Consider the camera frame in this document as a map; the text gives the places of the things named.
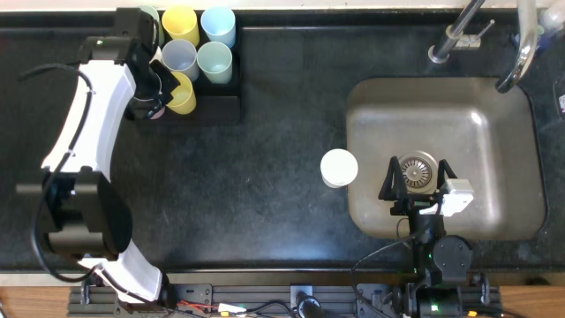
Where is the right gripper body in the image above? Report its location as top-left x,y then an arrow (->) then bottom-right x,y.
389,193 -> 444,217

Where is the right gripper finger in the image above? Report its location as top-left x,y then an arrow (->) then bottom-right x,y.
378,155 -> 410,202
436,158 -> 458,192

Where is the yellow cup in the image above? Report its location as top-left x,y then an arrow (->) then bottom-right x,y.
161,5 -> 200,48
165,71 -> 198,116

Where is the steel sink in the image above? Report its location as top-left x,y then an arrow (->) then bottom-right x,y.
345,77 -> 548,242

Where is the steel tap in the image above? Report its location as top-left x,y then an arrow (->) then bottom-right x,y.
426,0 -> 540,95

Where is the blue soap bottle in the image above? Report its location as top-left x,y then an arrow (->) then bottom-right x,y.
510,2 -> 565,52

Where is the narrow black tray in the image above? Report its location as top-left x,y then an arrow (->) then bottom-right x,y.
132,95 -> 243,125

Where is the large black tray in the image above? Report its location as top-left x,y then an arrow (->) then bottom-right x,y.
149,4 -> 243,97

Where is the green cup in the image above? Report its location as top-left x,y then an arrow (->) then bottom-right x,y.
137,4 -> 166,47
196,41 -> 234,85

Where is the blue cup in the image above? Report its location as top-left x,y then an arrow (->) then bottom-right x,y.
200,5 -> 237,49

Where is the grey cup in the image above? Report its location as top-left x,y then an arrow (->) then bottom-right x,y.
161,38 -> 200,83

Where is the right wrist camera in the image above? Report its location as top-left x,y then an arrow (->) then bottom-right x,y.
418,178 -> 476,218

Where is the black cable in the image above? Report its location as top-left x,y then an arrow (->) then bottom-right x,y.
17,63 -> 155,306
350,193 -> 445,318

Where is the mounting rail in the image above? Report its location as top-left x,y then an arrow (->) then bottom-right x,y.
65,273 -> 504,318

